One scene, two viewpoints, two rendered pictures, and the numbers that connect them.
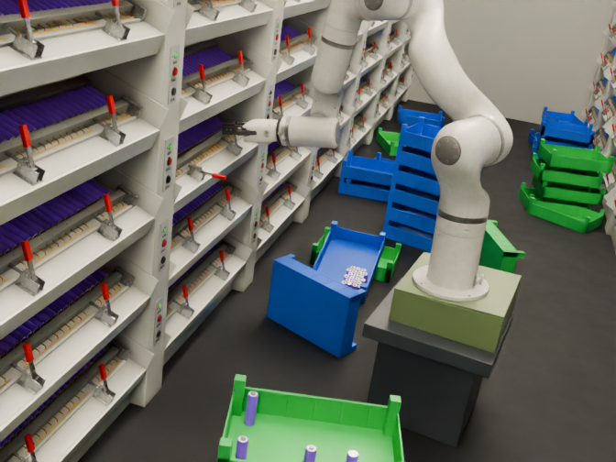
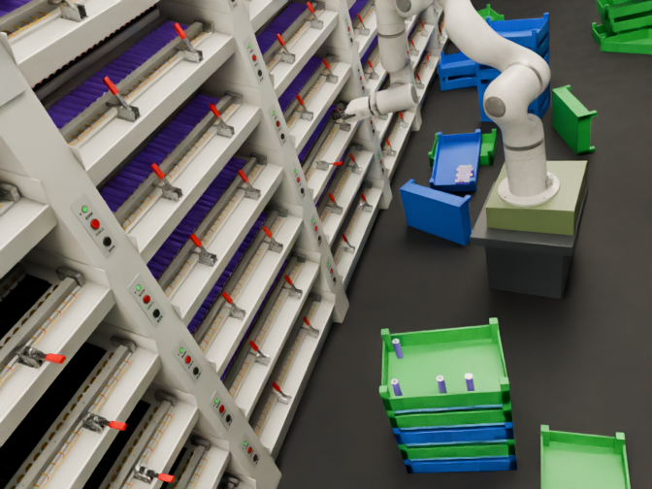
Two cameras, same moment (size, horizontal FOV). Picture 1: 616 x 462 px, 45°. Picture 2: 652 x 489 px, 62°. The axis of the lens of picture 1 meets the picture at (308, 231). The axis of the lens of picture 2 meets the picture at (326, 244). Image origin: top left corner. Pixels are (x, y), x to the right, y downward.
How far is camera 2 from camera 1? 0.41 m
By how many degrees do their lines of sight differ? 22
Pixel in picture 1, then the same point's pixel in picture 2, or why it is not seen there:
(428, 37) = (456, 15)
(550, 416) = (635, 250)
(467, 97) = (503, 51)
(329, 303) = (446, 211)
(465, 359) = (550, 247)
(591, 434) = not seen: outside the picture
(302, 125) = (386, 98)
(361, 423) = (474, 338)
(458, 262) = (529, 178)
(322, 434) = (449, 352)
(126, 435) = (335, 347)
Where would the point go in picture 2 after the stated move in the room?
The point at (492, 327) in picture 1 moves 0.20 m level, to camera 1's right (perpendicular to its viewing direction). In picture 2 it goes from (567, 219) to (638, 210)
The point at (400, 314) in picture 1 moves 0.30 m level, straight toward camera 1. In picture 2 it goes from (495, 223) to (491, 288)
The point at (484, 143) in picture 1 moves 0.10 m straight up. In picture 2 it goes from (523, 91) to (522, 56)
